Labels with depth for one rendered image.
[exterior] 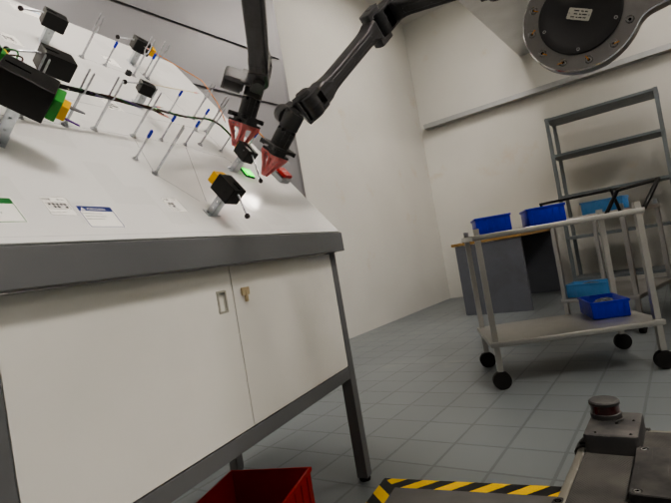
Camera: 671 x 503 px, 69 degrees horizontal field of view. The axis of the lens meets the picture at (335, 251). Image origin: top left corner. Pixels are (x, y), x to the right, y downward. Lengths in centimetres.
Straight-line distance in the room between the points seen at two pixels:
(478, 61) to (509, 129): 101
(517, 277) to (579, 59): 409
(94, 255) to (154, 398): 30
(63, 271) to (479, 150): 635
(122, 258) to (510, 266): 440
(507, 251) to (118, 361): 439
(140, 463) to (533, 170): 614
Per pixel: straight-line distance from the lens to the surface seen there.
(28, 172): 104
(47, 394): 91
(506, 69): 700
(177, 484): 110
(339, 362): 168
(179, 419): 109
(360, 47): 159
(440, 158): 711
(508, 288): 508
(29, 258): 86
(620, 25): 106
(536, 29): 109
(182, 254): 106
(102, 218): 101
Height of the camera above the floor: 76
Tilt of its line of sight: 1 degrees up
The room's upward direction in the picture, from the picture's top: 10 degrees counter-clockwise
